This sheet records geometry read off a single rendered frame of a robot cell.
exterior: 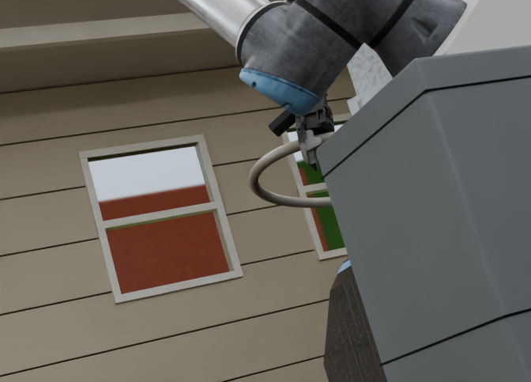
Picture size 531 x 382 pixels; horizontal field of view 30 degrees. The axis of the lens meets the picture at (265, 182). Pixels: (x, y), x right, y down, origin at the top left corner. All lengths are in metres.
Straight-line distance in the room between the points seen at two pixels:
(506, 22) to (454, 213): 0.39
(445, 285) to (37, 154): 7.71
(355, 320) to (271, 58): 1.22
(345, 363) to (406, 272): 1.31
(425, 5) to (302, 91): 0.27
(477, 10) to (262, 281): 7.68
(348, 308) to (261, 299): 6.41
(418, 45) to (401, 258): 0.38
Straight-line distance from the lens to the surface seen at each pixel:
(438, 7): 1.82
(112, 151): 9.26
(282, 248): 9.49
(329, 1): 1.80
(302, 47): 1.79
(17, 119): 9.25
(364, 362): 2.87
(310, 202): 2.96
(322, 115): 2.55
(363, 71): 4.05
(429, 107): 1.57
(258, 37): 1.84
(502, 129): 1.62
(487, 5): 1.78
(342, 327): 2.94
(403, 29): 1.80
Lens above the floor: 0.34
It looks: 14 degrees up
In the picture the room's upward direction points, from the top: 17 degrees counter-clockwise
